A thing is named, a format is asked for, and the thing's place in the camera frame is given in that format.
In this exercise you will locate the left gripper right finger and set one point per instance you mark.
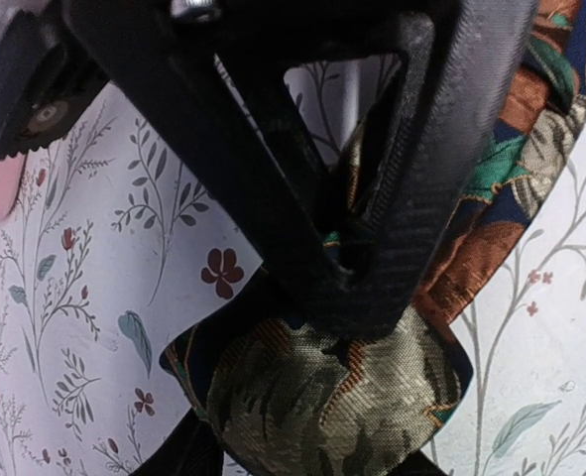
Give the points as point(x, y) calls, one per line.
point(417, 464)

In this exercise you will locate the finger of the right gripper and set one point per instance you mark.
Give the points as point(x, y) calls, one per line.
point(422, 144)
point(209, 78)

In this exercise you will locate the brown green patterned tie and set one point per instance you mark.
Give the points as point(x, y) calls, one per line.
point(358, 384)

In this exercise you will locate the floral patterned table mat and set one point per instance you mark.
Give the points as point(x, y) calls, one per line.
point(112, 249)

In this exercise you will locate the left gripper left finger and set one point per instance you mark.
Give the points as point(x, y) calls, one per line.
point(190, 450)

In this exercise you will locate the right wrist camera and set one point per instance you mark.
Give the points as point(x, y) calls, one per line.
point(47, 79)

